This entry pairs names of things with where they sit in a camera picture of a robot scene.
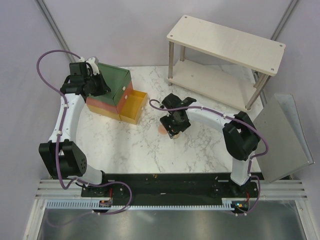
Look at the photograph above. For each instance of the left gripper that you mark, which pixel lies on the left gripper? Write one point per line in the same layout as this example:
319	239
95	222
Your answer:
104	88

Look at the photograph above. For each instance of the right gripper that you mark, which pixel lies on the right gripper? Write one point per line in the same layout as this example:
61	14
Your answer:
166	121

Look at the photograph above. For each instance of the green top drawer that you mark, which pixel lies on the green top drawer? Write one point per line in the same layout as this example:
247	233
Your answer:
121	82

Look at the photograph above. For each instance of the orange drawer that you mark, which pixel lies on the orange drawer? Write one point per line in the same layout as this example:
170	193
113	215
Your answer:
128	90

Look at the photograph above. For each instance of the yellow bottom drawer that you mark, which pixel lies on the yellow bottom drawer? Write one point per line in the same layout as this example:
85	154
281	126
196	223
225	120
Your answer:
133	107

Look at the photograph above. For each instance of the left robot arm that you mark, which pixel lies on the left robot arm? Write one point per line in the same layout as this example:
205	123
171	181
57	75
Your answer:
61	155

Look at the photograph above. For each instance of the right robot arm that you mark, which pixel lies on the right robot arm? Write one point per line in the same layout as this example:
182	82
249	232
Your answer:
240	139

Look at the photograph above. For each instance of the gold round jar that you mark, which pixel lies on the gold round jar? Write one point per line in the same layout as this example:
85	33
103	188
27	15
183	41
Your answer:
176	136

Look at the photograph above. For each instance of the orange powder puff front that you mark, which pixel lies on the orange powder puff front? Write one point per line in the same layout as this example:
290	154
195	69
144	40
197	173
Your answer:
162	130

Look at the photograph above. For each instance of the three-colour drawer cabinet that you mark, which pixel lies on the three-colour drawer cabinet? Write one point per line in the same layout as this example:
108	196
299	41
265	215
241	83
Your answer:
104	104

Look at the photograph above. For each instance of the white two-tier shelf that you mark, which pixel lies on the white two-tier shelf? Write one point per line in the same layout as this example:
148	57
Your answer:
241	48

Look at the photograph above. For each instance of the grey metal box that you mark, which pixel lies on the grey metal box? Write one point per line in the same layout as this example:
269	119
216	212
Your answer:
279	123

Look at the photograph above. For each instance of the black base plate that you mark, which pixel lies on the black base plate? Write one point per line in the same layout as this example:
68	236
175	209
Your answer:
171	188

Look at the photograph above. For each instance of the white cable duct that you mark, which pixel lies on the white cable duct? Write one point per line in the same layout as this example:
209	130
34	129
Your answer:
96	204

